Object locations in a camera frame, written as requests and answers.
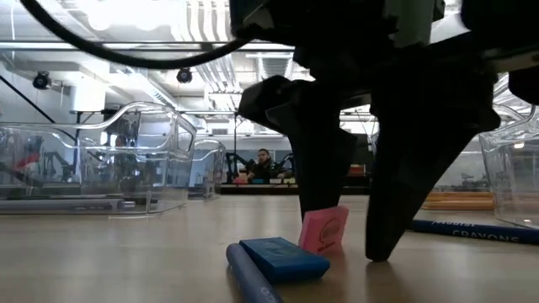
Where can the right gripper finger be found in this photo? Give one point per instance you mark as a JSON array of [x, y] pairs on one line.
[[324, 147], [421, 126]]

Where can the orange pencil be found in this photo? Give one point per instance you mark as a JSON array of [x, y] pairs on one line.
[[459, 196], [459, 206]]

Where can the pink eraser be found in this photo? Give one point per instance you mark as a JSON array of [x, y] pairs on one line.
[[324, 231]]

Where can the clear plastic bin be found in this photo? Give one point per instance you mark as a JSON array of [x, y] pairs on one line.
[[84, 168], [463, 185], [210, 168], [518, 189]]

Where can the black pen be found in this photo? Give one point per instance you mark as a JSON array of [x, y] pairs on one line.
[[50, 205], [143, 202]]

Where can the black background robot arm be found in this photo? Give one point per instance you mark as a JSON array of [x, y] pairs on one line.
[[231, 164]]

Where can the person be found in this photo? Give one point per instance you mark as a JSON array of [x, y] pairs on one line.
[[265, 168]]

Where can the blue eraser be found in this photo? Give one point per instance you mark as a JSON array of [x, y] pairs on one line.
[[286, 261]]

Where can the black ceiling spotlight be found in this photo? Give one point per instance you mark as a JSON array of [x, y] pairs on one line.
[[42, 80], [184, 76]]

